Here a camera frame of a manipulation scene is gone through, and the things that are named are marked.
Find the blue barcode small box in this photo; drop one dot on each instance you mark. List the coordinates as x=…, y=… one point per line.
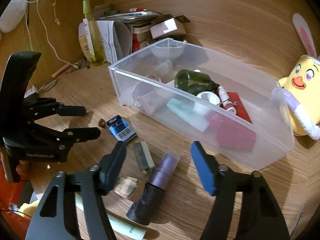
x=120, y=129

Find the tall yellow spray bottle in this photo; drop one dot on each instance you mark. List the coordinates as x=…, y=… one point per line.
x=93, y=37

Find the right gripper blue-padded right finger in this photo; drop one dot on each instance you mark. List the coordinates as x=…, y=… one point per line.
x=260, y=215

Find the stack of books and papers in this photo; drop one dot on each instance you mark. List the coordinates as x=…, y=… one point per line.
x=139, y=24

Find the red foil pouch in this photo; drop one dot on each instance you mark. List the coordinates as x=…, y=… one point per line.
x=230, y=134

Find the pale yellow-green stick tube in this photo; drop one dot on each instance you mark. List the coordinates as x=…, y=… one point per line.
x=125, y=228

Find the white folded paper bag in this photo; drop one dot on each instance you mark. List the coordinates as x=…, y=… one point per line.
x=116, y=40

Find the mint green white tube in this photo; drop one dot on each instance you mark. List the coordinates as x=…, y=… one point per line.
x=188, y=114

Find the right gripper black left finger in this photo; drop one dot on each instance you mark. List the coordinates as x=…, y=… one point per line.
x=55, y=217

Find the white red-capped tube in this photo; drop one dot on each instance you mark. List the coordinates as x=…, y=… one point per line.
x=223, y=96

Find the white bowl of stones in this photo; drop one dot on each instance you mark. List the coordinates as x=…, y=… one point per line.
x=168, y=50

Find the person's left hand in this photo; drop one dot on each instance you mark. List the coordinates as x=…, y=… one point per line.
x=23, y=167

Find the small brown nut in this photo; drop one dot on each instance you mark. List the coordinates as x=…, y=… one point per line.
x=101, y=123

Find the small green rectangular bottle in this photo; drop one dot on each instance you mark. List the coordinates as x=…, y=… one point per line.
x=143, y=157

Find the small white pink box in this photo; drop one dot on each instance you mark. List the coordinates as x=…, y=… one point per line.
x=167, y=28

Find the purple black cosmetic tube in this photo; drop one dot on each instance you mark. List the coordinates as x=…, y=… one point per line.
x=145, y=208

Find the white fluffy pompom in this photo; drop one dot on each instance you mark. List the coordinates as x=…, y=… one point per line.
x=12, y=15

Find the clear plastic storage bin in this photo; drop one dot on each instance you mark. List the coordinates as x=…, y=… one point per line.
x=256, y=92

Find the pink butterfly keychain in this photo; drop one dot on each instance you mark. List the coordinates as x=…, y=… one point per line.
x=227, y=101

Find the dark green glass bottle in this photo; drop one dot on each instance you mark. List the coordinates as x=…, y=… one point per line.
x=194, y=82

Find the white tape roll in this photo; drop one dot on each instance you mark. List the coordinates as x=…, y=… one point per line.
x=209, y=97

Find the red white marker pen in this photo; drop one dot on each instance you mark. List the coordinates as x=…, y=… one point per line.
x=137, y=9

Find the yellow chick bunny plush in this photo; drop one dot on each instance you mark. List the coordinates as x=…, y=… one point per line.
x=301, y=87

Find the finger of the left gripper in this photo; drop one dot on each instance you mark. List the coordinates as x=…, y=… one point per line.
x=72, y=110
x=68, y=137

